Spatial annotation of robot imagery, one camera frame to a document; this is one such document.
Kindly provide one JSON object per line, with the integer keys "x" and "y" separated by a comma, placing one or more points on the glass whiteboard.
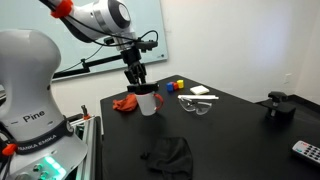
{"x": 146, "y": 16}

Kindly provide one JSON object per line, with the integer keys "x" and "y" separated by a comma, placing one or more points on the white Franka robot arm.
{"x": 26, "y": 83}

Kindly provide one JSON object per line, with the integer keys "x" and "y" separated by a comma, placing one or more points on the black cloth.
{"x": 171, "y": 156}

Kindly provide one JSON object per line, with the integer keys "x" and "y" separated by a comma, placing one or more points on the orange cloth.
{"x": 125, "y": 103}

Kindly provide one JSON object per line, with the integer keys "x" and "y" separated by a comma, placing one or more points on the white and red mug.
{"x": 146, "y": 104}

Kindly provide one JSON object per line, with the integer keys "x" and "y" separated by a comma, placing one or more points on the remote control with white face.
{"x": 306, "y": 152}

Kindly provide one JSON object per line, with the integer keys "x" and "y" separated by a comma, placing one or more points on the white wall outlet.
{"x": 286, "y": 78}

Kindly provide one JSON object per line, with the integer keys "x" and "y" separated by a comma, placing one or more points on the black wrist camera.
{"x": 146, "y": 44}

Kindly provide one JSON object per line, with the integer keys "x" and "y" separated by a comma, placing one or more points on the red toy block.
{"x": 175, "y": 86}

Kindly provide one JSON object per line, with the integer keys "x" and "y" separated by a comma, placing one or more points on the black clamp with orange tip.
{"x": 85, "y": 111}

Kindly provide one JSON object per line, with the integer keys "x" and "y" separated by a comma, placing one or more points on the clear safety glasses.
{"x": 195, "y": 106}

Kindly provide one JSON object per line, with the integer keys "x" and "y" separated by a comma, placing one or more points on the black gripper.
{"x": 130, "y": 56}

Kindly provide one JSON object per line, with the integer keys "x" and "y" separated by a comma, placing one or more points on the black camera boom stand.
{"x": 100, "y": 62}

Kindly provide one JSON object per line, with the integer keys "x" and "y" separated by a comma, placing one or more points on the aluminium profile frame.
{"x": 87, "y": 143}

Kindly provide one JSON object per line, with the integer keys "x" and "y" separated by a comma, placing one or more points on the yellow toy block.
{"x": 180, "y": 84}

